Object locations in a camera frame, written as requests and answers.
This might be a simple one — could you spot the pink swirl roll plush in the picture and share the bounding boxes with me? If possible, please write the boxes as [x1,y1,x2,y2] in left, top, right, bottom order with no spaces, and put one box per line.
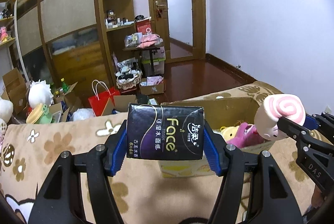
[254,94,306,141]

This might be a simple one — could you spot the black Face tissue pack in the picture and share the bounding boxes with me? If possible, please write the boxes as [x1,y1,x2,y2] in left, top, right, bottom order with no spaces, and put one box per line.
[126,103,204,161]

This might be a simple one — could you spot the person's hand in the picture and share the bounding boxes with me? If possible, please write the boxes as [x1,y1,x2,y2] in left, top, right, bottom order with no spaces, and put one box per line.
[311,185,324,208]

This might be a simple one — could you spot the pink bear plush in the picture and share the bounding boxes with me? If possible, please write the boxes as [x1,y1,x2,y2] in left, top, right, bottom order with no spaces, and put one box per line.
[226,122,265,149]

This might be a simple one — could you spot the beige floral plush blanket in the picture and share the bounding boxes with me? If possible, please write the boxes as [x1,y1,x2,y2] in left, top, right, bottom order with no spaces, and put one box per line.
[0,80,324,224]

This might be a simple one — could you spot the open cardboard box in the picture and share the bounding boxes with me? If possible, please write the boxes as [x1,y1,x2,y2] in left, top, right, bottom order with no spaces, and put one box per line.
[158,96,261,178]

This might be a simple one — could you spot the yellow duck plush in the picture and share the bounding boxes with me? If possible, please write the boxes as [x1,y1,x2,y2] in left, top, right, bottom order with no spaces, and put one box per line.
[220,126,239,142]

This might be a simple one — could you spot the green frog plush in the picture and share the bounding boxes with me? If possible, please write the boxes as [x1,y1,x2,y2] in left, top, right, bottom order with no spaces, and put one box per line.
[26,103,53,124]

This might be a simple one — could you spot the cardboard box with bottles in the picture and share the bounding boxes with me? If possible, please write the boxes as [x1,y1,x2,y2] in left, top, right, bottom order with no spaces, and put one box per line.
[53,83,82,121]

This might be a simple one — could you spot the red paper shopping bag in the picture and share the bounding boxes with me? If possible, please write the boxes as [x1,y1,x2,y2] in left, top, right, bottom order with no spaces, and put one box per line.
[88,80,121,116]

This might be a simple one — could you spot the white round plush floor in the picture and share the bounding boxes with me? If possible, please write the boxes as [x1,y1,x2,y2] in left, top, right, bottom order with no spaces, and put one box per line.
[28,80,53,109]

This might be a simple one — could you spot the green glass bottle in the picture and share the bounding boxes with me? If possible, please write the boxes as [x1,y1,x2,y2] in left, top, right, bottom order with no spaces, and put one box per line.
[61,78,69,94]

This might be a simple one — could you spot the lace trimmed basket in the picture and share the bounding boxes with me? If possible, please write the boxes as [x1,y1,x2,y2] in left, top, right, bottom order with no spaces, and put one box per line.
[116,70,142,90]

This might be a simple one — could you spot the small cardboard box floor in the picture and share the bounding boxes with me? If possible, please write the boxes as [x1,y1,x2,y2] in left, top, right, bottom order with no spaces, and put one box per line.
[139,76,165,95]

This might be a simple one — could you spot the clear storage bin green lid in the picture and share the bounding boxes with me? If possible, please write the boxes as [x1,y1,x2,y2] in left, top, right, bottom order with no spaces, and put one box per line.
[142,47,166,76]

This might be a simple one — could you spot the black side table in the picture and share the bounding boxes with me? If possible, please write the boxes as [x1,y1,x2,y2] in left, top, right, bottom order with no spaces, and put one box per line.
[123,43,166,77]

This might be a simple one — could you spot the wooden wardrobe cabinet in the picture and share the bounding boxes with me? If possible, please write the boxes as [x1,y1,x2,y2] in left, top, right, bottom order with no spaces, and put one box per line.
[10,0,134,100]

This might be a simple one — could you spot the wooden door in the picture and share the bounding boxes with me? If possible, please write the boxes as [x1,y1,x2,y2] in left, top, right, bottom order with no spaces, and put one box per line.
[149,0,206,63]

